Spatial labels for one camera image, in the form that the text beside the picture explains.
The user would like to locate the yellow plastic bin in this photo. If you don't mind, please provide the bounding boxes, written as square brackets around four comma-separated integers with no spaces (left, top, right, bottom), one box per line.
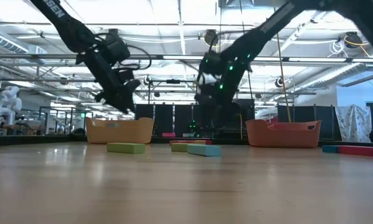
[85,117,155,145]

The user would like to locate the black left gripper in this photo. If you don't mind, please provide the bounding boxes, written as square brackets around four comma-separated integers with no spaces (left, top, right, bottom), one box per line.
[85,49,136,114]

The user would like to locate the silver ventilation duct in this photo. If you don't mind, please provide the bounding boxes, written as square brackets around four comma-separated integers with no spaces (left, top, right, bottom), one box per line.
[301,62,373,91]
[0,29,30,54]

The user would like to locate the black partition panels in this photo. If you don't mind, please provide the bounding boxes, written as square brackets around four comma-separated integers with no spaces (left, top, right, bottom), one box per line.
[277,105,342,141]
[135,103,218,139]

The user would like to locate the patterned white cloth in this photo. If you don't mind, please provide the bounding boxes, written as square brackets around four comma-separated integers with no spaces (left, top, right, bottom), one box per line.
[334,104,373,144]

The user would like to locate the orange plastic bin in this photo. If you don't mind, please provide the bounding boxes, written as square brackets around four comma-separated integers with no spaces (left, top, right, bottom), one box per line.
[245,119,323,149]

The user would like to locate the thin yellow cable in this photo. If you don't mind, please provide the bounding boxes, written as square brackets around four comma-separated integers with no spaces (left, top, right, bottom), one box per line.
[232,105,243,140]

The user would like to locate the light green long block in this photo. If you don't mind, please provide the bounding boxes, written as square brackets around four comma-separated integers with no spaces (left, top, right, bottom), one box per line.
[106,142,147,155]

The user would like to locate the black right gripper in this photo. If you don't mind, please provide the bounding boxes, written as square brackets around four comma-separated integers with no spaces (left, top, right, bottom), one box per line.
[194,71,237,106]

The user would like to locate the black gantry frame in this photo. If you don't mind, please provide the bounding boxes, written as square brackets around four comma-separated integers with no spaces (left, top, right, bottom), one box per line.
[148,80,198,106]

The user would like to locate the black aluminium table frame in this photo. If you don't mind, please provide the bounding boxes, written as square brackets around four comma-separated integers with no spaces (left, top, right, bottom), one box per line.
[0,134,373,149]

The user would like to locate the grey ceiling rail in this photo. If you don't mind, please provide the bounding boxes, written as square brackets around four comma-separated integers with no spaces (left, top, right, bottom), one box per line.
[0,53,373,63]

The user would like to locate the light blue long block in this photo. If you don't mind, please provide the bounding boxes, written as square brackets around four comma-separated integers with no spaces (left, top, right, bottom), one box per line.
[186,143,222,157]

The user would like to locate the black device with green lights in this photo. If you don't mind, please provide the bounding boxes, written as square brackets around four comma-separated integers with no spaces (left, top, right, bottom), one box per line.
[182,119,217,139]

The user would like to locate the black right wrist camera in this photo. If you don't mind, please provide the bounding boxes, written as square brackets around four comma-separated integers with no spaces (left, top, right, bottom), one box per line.
[197,51,223,77]

